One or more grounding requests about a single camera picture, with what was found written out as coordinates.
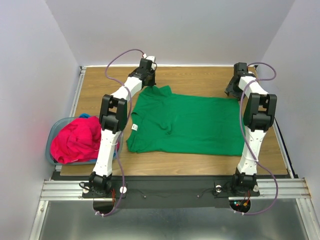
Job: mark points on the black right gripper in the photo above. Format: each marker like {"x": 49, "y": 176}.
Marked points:
{"x": 231, "y": 88}

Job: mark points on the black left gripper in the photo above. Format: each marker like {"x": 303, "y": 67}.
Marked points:
{"x": 152, "y": 83}

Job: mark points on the green t shirt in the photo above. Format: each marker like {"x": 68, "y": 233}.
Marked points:
{"x": 163, "y": 121}

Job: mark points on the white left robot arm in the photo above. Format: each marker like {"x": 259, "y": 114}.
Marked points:
{"x": 113, "y": 118}

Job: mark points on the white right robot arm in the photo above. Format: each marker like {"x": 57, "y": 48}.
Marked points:
{"x": 255, "y": 121}

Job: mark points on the blue t shirt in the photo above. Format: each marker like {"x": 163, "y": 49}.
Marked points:
{"x": 86, "y": 116}

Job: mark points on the pink t shirt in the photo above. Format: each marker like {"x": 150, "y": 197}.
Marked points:
{"x": 84, "y": 139}

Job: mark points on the grey plastic bin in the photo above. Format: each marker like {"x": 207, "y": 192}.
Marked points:
{"x": 56, "y": 128}

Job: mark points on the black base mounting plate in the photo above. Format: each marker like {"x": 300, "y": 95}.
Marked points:
{"x": 164, "y": 192}

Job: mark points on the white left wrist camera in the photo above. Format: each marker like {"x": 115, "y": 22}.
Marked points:
{"x": 149, "y": 57}

